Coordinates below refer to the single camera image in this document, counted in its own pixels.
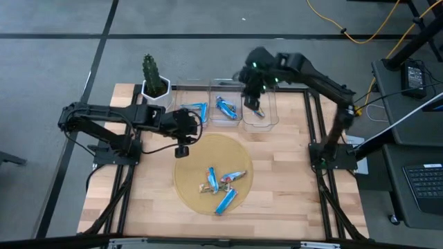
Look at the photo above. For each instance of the black boom pole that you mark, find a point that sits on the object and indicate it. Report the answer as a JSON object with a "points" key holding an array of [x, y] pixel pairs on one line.
{"points": [[370, 147]]}

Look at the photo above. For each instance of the white hexagonal plant pot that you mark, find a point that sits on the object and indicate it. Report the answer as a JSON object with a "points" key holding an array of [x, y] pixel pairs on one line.
{"points": [[159, 101]]}

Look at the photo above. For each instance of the black stand pole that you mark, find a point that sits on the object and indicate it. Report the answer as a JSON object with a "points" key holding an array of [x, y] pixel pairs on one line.
{"points": [[415, 41]]}

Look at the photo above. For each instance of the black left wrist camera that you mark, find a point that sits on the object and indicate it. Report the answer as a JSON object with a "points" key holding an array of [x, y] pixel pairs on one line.
{"points": [[181, 151]]}

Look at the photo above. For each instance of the blue orange-ended granola bar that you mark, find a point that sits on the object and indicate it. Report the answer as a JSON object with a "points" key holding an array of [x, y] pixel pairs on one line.
{"points": [[226, 201]]}

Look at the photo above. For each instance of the black laptop keyboard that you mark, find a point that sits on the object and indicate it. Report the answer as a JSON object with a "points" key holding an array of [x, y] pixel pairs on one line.
{"points": [[424, 186]]}

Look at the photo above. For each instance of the dark grey desk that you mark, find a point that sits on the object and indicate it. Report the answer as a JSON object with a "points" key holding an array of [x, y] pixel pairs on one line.
{"points": [[408, 114], [398, 207]]}

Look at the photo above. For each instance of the blue packet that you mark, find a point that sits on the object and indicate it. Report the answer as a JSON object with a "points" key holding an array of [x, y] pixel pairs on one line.
{"points": [[259, 112]]}

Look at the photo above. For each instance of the white paper sheet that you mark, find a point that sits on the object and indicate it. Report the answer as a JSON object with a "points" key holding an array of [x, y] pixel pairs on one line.
{"points": [[363, 166]]}

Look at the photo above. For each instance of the clear plastic bin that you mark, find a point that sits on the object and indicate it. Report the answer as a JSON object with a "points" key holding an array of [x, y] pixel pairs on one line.
{"points": [[194, 91], [270, 117], [225, 90]]}

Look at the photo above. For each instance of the green cactus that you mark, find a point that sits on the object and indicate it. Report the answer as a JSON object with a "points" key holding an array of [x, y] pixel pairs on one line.
{"points": [[151, 74]]}

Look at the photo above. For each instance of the blue red granola bar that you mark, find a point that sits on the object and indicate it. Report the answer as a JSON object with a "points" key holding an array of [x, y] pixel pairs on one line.
{"points": [[204, 113], [191, 106], [233, 176]]}

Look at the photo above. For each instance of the yellow woven round placemat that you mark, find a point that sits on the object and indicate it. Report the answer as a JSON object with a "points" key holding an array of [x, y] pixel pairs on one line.
{"points": [[200, 155]]}

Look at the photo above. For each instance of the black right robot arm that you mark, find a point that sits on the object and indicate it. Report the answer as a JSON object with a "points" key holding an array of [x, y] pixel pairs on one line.
{"points": [[311, 74]]}

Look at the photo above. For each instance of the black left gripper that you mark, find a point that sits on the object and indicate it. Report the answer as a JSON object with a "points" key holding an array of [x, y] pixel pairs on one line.
{"points": [[178, 124]]}

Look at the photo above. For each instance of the black chair base leg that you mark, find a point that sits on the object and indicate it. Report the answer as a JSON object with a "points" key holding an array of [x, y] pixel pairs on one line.
{"points": [[10, 159]]}

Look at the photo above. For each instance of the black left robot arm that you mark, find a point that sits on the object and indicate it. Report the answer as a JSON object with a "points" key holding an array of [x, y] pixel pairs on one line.
{"points": [[104, 112]]}

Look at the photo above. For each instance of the black power brick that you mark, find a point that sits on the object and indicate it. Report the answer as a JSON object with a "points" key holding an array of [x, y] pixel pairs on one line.
{"points": [[413, 79]]}

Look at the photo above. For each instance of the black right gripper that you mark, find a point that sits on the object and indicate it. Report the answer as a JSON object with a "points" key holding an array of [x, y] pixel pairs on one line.
{"points": [[256, 79]]}

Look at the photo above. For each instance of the black overhead crossbeam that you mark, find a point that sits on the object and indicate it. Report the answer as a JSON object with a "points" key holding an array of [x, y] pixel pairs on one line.
{"points": [[221, 243]]}

